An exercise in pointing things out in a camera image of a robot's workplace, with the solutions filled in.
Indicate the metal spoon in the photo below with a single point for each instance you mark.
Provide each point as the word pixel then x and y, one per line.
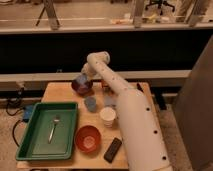
pixel 56 120

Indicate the white paper cup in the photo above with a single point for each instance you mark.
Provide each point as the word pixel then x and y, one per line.
pixel 107 115

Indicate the green plastic tray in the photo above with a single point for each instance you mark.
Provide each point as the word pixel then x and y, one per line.
pixel 34 145

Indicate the clear glass cup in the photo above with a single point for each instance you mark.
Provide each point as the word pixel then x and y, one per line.
pixel 109 101

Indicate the blue plastic cup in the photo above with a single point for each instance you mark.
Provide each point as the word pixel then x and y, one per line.
pixel 90 103

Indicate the black marker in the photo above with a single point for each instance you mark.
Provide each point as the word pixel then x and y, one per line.
pixel 139 87

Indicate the blue power box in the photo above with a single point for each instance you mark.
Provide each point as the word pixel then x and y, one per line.
pixel 27 113

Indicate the black rectangular block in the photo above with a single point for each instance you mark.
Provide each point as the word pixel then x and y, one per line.
pixel 112 150

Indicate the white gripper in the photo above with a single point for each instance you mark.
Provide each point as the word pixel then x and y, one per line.
pixel 88 71

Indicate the orange bowl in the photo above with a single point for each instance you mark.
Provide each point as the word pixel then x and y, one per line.
pixel 87 139

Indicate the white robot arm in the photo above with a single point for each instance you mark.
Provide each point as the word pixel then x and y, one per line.
pixel 143 141

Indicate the office chair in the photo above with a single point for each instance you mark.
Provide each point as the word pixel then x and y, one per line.
pixel 160 4

